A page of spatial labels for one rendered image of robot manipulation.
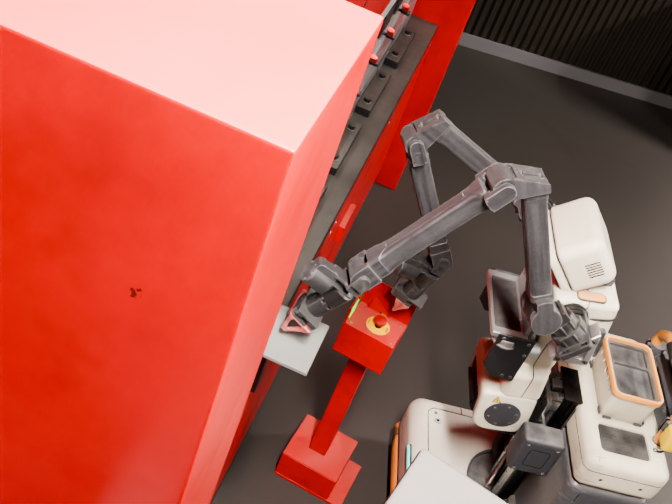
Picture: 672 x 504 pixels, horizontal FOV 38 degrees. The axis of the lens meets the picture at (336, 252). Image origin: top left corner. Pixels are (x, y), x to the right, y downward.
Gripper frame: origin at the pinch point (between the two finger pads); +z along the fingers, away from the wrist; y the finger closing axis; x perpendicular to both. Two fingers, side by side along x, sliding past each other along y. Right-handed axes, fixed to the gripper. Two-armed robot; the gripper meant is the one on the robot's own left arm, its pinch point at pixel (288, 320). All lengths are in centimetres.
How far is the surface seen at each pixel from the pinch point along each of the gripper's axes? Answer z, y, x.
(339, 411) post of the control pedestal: 48, -40, 53
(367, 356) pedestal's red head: 18, -33, 36
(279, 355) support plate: 2.2, 8.5, 3.1
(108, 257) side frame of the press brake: -91, 111, -60
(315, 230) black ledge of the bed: 17, -55, 2
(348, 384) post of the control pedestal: 37, -40, 46
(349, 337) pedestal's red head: 18.2, -33.8, 28.2
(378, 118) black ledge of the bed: 17, -127, 3
